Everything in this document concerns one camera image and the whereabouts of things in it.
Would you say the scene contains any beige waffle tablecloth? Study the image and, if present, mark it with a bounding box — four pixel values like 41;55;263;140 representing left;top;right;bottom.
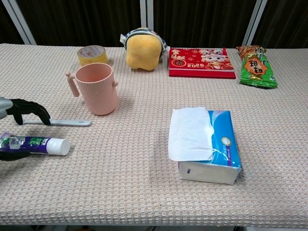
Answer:
0;43;308;228

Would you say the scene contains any pink ribbed cup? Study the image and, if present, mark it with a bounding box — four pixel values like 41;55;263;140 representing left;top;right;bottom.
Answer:
65;62;119;116

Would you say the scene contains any grey slanted frame post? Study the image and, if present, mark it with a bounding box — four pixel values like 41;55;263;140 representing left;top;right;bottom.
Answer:
0;0;37;46
242;0;268;49

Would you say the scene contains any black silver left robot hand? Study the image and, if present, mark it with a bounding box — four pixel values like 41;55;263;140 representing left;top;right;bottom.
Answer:
0;97;51;161

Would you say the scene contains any blue white tissue pack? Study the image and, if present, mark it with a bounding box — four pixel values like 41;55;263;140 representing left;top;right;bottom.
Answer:
167;106;243;185

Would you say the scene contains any yellow packing tape roll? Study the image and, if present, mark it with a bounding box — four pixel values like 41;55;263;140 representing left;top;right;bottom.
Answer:
77;45;109;67

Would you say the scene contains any red desk calendar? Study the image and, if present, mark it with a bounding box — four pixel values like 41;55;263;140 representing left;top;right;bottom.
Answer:
168;47;236;79

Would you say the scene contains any grey toothbrush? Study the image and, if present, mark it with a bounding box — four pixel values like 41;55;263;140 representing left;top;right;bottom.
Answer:
23;119;92;128

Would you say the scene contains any green snack bag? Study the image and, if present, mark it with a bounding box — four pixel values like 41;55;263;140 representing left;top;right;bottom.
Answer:
236;44;278;90

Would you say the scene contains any black pleated curtain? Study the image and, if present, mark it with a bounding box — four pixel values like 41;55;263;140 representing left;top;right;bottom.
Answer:
15;0;141;48
254;0;308;51
0;7;25;45
153;0;256;49

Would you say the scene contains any white-capped plastic bottle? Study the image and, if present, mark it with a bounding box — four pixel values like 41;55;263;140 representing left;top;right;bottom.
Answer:
0;131;71;156

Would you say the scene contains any grey upright frame post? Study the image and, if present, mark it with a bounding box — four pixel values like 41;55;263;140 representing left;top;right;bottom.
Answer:
140;0;154;31

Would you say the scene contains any yellow plush toy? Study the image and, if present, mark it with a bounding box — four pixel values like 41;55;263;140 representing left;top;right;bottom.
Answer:
120;27;170;72

